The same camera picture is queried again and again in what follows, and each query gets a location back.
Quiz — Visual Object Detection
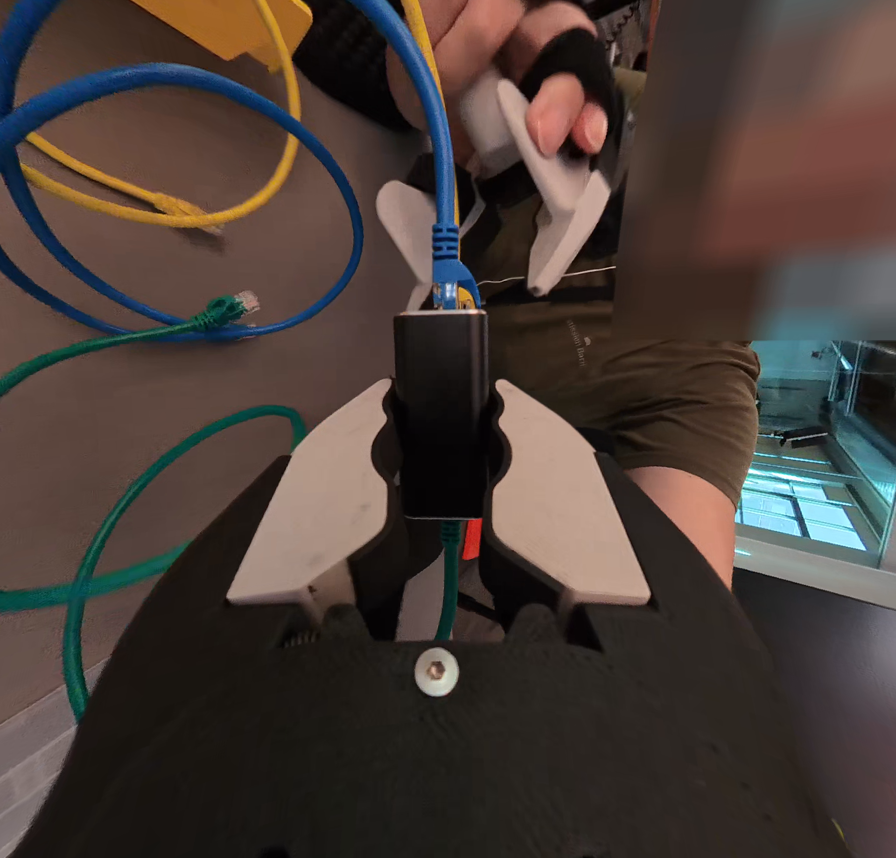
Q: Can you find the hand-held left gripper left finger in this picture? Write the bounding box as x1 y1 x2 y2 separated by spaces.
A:
225 377 413 641

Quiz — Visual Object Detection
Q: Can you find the person's right hand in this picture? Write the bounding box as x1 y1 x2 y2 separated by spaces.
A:
387 0 610 159

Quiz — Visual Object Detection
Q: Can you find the blue ethernet cable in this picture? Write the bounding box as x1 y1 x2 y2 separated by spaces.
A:
0 0 484 344

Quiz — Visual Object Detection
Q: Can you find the black network switch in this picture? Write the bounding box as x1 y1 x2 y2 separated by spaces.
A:
392 308 490 521

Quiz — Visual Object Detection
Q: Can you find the green ethernet cable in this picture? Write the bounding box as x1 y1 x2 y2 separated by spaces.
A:
0 290 463 722

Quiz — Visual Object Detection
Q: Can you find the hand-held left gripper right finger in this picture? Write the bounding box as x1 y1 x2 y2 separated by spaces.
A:
478 378 653 641

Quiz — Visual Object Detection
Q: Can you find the white thin cord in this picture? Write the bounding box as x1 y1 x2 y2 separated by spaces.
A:
482 265 618 288

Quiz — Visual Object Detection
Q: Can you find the person's olive clothing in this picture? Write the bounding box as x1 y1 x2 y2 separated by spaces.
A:
455 151 762 510

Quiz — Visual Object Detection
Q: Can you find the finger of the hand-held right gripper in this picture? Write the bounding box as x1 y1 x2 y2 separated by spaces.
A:
376 181 449 311
525 171 618 299

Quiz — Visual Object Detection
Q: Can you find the yellow ethernet cable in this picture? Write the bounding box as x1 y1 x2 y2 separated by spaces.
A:
17 0 484 311

